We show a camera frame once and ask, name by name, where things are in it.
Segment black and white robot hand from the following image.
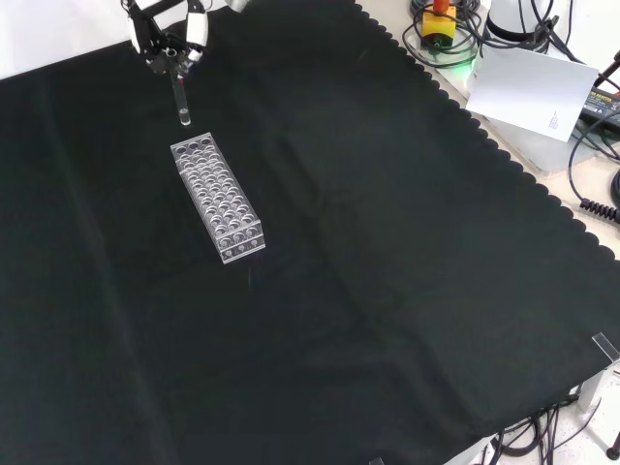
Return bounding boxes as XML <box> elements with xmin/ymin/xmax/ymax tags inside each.
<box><xmin>121</xmin><ymin>0</ymin><xmax>250</xmax><ymax>76</ymax></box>

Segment clear glass test tube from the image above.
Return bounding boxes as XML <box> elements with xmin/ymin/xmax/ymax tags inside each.
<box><xmin>170</xmin><ymin>68</ymin><xmax>193</xmax><ymax>128</ymax></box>

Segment clear plastic test tube rack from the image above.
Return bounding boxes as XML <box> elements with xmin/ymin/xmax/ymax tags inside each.
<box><xmin>170</xmin><ymin>131</ymin><xmax>267</xmax><ymax>265</ymax></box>

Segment black bench cloth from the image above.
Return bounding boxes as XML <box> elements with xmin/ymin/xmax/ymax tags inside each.
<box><xmin>0</xmin><ymin>0</ymin><xmax>620</xmax><ymax>465</ymax></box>

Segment yellow stop button box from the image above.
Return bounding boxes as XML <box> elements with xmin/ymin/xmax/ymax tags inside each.
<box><xmin>420</xmin><ymin>0</ymin><xmax>458</xmax><ymax>52</ymax></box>

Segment pale white board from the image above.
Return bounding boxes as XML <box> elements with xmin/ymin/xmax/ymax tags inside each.
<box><xmin>464</xmin><ymin>46</ymin><xmax>601</xmax><ymax>143</ymax></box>

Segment black power adapter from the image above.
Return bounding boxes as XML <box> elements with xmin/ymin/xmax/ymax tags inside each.
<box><xmin>578</xmin><ymin>85</ymin><xmax>620</xmax><ymax>125</ymax></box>

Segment clear acrylic clamp plate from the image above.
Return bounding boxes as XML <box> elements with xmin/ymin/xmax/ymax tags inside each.
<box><xmin>591</xmin><ymin>331</ymin><xmax>620</xmax><ymax>364</ymax></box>

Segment grey metal base plate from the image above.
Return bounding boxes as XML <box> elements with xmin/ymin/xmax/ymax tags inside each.
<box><xmin>403</xmin><ymin>28</ymin><xmax>620</xmax><ymax>174</ymax></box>

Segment black coiled cable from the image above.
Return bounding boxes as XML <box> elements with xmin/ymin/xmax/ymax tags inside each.
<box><xmin>579</xmin><ymin>199</ymin><xmax>620</xmax><ymax>222</ymax></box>

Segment black floor cables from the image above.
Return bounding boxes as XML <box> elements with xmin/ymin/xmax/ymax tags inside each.
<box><xmin>483</xmin><ymin>382</ymin><xmax>620</xmax><ymax>465</ymax></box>

